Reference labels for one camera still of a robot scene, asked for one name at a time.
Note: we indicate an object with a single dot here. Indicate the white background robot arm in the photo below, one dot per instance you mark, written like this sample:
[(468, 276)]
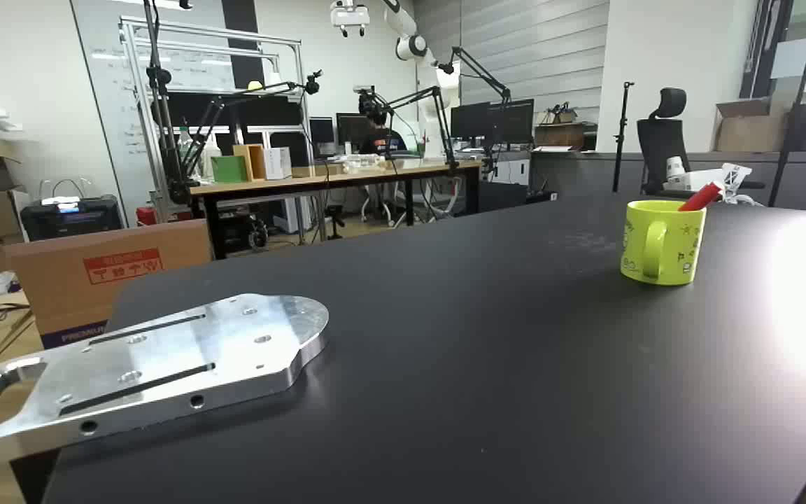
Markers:
[(352, 18)]

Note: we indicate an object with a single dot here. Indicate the yellow-green ceramic mug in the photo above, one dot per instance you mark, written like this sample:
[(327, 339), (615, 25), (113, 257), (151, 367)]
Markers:
[(660, 241)]

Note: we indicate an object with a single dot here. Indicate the black computer monitor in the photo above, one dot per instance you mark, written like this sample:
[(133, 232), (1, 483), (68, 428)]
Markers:
[(509, 120)]

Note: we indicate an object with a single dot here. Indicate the aluminium mounting plate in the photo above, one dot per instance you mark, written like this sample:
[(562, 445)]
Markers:
[(177, 364)]

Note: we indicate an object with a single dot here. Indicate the green box on desk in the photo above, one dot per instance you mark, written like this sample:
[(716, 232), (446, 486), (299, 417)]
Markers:
[(226, 168)]

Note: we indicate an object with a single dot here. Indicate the wooden work desk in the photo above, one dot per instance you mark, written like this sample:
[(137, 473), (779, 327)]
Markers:
[(204, 199)]

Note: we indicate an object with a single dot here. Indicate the black tripod stand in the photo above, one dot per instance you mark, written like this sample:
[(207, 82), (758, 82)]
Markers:
[(177, 159)]

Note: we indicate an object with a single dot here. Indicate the black office chair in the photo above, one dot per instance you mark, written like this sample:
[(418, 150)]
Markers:
[(660, 138)]

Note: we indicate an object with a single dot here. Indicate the cardboard box with red label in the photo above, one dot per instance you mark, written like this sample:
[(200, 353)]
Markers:
[(72, 280)]

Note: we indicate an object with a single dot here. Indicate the white metal frame rack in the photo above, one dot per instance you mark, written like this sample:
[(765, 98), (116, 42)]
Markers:
[(260, 82)]

